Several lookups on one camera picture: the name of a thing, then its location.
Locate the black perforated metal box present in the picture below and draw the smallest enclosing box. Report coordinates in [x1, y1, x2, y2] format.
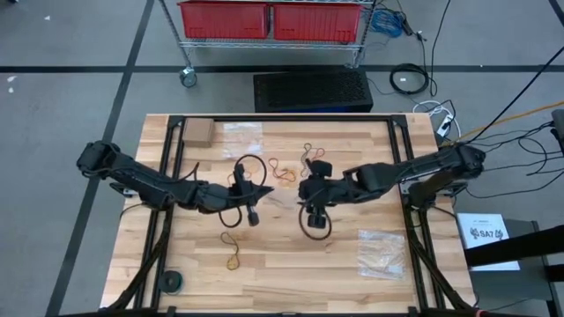
[252, 67, 375, 114]

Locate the long thin black cable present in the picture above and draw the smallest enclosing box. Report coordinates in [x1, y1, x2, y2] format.
[427, 0, 454, 99]

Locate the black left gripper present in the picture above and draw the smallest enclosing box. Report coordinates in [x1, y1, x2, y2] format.
[226, 164, 275, 228]

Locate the thick black cable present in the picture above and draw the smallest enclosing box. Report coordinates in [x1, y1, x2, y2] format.
[462, 55, 564, 145]

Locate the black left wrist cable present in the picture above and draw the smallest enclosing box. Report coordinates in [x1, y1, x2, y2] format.
[219, 153, 269, 230]

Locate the yellow cable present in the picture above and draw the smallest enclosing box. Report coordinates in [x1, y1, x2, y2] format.
[440, 100, 564, 147]

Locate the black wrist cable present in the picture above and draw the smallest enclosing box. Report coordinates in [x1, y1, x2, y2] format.
[298, 204, 333, 241]
[219, 153, 269, 230]

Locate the small cardboard box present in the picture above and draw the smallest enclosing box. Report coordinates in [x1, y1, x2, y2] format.
[181, 117, 216, 149]

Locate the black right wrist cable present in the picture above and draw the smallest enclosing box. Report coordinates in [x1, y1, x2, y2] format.
[298, 204, 333, 241]

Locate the white cable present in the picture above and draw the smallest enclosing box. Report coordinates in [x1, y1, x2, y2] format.
[412, 100, 463, 141]

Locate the cart caster wheel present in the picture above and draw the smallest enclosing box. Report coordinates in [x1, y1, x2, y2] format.
[179, 65, 198, 89]

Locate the chrome wire shelf cart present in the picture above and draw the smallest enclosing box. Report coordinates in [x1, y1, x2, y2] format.
[158, 0, 379, 89]

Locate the grey stand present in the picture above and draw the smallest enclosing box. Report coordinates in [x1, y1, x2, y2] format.
[469, 218, 554, 317]

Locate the grey device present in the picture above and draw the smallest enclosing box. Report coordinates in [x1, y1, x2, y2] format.
[550, 108, 564, 156]

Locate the white printed paper sheet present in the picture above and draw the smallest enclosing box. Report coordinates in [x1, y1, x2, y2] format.
[456, 212, 522, 272]

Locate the black tape roll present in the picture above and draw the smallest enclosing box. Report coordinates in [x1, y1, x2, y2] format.
[158, 269, 184, 296]

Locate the black cable coil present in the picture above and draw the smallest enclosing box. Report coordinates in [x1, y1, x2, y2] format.
[389, 63, 431, 96]

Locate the thin black floor cable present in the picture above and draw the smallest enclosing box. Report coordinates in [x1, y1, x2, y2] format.
[482, 121, 564, 177]
[466, 169, 564, 199]

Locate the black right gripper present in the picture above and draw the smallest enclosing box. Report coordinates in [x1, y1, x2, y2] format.
[298, 159, 350, 230]

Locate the red plastic bin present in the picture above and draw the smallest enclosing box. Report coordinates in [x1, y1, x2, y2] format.
[271, 2, 363, 44]
[177, 0, 271, 40]

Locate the black beam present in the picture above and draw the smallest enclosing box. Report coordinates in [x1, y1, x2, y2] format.
[464, 223, 564, 269]

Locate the blue cable coil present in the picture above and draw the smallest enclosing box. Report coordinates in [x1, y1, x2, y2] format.
[369, 7, 405, 39]

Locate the white power strip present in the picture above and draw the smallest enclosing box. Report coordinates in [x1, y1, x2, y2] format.
[435, 113, 456, 138]

